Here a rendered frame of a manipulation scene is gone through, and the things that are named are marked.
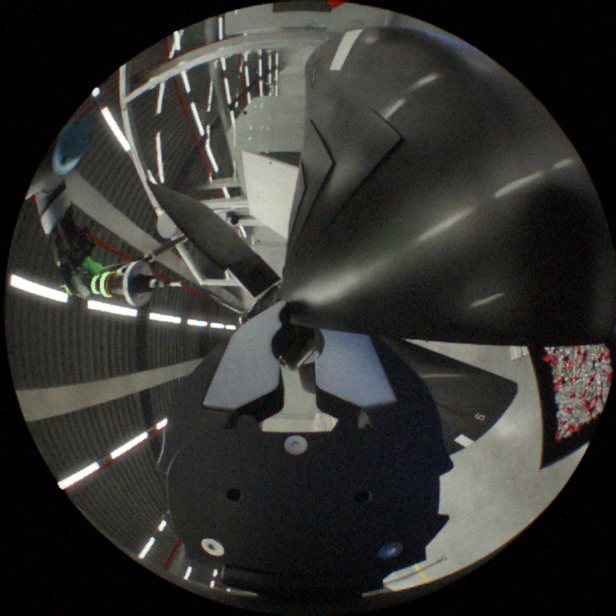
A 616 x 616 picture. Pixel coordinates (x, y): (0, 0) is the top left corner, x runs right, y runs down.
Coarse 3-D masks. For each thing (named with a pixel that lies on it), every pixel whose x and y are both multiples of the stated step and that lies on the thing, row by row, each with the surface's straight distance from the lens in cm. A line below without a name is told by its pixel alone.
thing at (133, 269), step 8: (128, 264) 42; (136, 264) 34; (144, 264) 35; (120, 272) 42; (128, 272) 33; (136, 272) 34; (144, 272) 35; (128, 280) 32; (128, 288) 32; (128, 296) 33; (136, 296) 34; (144, 296) 35; (136, 304) 34; (144, 304) 36
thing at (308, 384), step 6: (306, 366) 43; (312, 366) 43; (300, 372) 46; (306, 372) 46; (312, 372) 45; (300, 378) 50; (306, 378) 49; (312, 378) 48; (306, 384) 53; (312, 384) 52; (306, 390) 60; (312, 390) 58
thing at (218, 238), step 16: (160, 192) 38; (176, 192) 46; (176, 208) 37; (192, 208) 42; (208, 208) 49; (176, 224) 32; (192, 224) 36; (208, 224) 39; (224, 224) 44; (192, 240) 32; (208, 240) 34; (224, 240) 37; (240, 240) 40; (208, 256) 31; (224, 256) 33; (240, 256) 36
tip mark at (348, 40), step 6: (360, 30) 11; (348, 36) 11; (354, 36) 10; (342, 42) 11; (348, 42) 11; (342, 48) 11; (348, 48) 10; (336, 54) 11; (342, 54) 10; (336, 60) 11; (342, 60) 10; (336, 66) 10
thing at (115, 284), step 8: (112, 280) 39; (120, 280) 37; (136, 280) 33; (144, 280) 32; (64, 288) 68; (112, 288) 39; (120, 288) 37; (136, 288) 34; (144, 288) 33; (152, 288) 33
